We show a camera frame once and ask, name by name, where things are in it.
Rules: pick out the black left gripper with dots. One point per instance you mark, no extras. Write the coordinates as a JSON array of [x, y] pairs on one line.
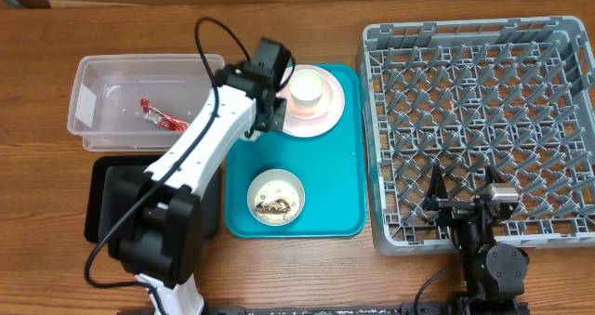
[[277, 119]]

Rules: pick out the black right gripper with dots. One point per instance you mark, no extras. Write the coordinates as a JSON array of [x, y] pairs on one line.
[[452, 209]]

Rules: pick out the cream cup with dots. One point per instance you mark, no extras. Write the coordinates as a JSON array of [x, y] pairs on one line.
[[306, 88]]

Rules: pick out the grey bowl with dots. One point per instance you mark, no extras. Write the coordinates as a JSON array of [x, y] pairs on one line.
[[271, 175]]

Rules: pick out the rice and food scraps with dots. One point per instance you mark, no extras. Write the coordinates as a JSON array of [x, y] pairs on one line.
[[277, 203]]

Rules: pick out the red snack wrapper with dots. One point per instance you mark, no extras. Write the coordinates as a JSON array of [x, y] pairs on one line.
[[162, 119]]

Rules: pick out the white napkin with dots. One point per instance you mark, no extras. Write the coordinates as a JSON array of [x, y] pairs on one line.
[[250, 135]]

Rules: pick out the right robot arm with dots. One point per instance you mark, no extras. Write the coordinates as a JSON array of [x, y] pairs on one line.
[[493, 272]]

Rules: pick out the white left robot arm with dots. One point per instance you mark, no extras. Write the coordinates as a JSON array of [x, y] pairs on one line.
[[152, 220]]

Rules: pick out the grey dishwasher rack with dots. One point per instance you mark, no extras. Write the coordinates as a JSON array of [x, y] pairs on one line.
[[514, 94]]

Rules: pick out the clear plastic waste bin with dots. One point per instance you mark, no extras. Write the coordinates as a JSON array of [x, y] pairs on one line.
[[105, 108]]

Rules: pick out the large pink plate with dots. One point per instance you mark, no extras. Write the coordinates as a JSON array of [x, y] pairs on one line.
[[301, 128]]

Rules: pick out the teal serving tray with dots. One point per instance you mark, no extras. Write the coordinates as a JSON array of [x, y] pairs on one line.
[[331, 168]]

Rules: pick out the black tray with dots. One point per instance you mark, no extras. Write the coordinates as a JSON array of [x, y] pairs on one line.
[[94, 226]]

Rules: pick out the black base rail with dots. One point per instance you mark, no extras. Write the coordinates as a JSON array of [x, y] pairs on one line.
[[423, 308]]

